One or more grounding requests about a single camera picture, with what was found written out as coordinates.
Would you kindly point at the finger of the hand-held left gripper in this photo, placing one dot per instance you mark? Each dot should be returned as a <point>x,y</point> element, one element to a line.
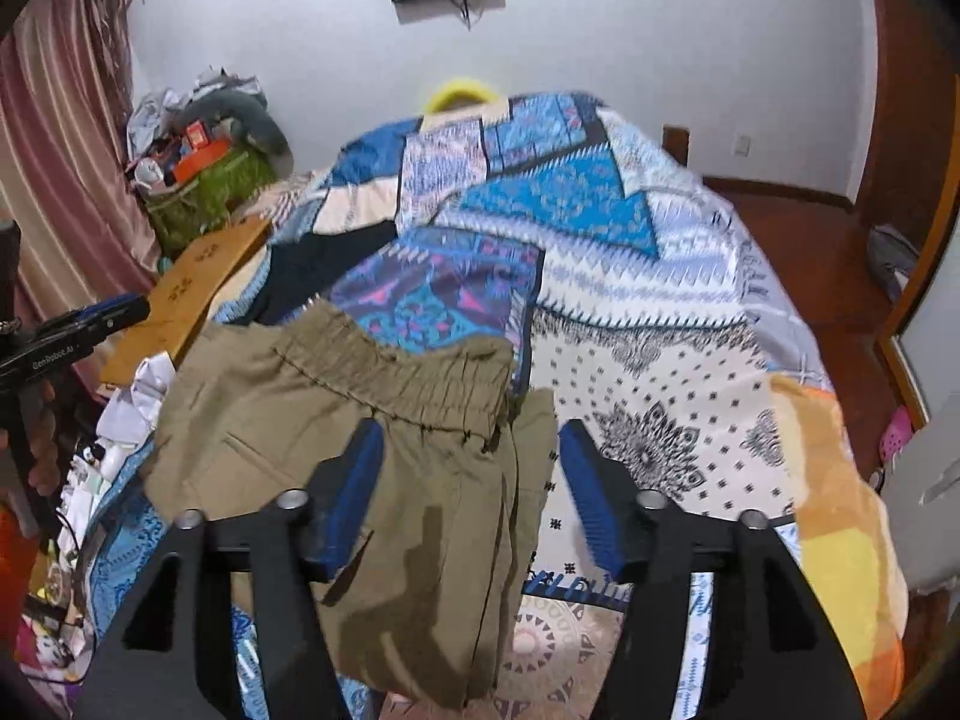
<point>105,319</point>

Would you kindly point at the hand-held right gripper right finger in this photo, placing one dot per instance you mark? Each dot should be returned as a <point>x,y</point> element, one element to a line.
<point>592,495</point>

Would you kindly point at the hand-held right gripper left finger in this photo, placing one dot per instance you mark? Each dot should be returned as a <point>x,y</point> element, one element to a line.
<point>352,495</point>

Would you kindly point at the khaki pants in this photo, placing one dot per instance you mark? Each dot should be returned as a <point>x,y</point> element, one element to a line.
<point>300,405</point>

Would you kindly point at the person's left hand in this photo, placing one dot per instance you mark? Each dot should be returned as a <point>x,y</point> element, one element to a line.
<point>51,457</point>

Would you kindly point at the wooden lap table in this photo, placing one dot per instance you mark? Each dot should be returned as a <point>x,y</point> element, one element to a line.
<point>187,292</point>

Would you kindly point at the clutter of papers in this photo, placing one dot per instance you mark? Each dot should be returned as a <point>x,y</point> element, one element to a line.
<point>120,420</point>

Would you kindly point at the green laundry basket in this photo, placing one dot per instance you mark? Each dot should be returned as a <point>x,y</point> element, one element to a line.
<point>210,195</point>

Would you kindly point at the blue patchwork blanket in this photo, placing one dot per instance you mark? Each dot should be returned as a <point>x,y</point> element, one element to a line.
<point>637,315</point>

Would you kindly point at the orange box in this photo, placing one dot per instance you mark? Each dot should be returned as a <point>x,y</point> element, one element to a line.
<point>202,157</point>

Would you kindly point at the pink striped curtain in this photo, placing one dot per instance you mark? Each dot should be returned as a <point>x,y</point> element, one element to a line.
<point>60,127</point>

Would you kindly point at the black cloth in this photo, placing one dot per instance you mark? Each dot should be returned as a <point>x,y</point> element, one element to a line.
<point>315,270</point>

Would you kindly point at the striped pink bedsheet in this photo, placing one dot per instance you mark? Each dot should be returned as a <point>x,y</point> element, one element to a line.
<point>292,202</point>

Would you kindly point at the pile of grey clothes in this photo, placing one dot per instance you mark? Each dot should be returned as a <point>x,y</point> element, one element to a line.
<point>255,124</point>

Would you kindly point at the orange blanket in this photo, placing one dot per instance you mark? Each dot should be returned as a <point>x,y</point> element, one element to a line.
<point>840,540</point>

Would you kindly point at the pink slipper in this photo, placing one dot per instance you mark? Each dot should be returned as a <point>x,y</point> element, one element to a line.
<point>896,435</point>

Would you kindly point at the wooden wardrobe sliding doors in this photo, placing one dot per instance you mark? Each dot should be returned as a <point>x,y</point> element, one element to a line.
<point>911,360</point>

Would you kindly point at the white heart-print sliding door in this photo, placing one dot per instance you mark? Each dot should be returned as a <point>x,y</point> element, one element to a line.
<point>937,390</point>

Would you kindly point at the grey cloth on floor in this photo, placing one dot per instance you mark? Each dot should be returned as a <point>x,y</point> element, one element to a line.
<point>892,255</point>

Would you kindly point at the yellow curved cushion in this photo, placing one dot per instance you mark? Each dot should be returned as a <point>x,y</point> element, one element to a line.
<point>450,90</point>

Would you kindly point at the wooden room door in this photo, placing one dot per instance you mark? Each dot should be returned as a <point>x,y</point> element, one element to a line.
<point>907,127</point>

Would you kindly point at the wooden bed post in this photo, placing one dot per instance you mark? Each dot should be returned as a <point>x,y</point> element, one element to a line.
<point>675,146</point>

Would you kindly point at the wall socket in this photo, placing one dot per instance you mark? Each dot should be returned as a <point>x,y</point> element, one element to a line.
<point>743,147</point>

